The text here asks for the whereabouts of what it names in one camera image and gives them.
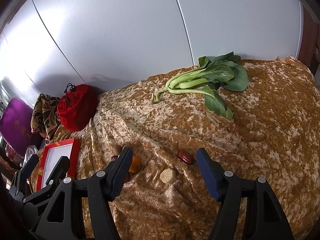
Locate orange mandarin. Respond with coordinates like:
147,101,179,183
129,156,142,174

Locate red gift box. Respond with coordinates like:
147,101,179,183
36,139,81,190

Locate pale sugarcane chunk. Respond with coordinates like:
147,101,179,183
159,168,177,185

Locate brown longan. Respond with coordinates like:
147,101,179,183
113,144,123,156

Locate golden velvet cloth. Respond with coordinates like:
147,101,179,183
28,55,320,240

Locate red velvet drawstring pouch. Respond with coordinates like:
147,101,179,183
57,83,98,132

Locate brown wooden furniture edge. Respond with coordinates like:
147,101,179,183
298,6,319,75

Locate green bok choy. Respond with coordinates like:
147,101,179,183
151,51,248,119

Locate clear plastic bag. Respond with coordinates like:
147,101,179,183
23,145,38,166

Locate red jujube date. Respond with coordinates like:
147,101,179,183
178,151,195,165

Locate brown floral patterned cloth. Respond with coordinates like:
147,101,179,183
30,93,61,142

